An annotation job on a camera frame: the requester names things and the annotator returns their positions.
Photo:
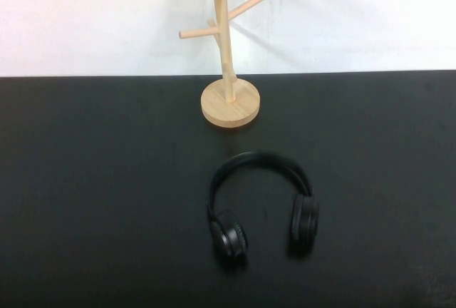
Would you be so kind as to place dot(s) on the black over-ear headphones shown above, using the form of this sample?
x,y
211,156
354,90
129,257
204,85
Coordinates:
x,y
304,219

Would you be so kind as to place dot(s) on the light wooden headphone stand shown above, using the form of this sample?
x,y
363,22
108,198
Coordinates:
x,y
231,105

